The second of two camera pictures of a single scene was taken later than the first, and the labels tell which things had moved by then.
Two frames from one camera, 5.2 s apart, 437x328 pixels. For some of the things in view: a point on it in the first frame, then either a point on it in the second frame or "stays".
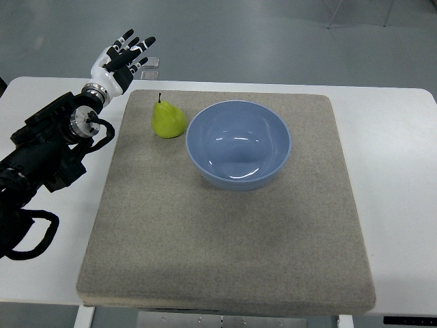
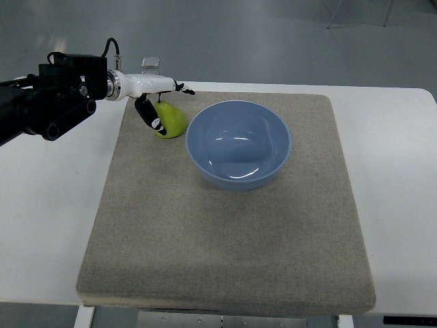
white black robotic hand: (113, 68) -> (119, 86)
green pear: (167, 121) stays
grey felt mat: (162, 237) stays
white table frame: (83, 314) stays
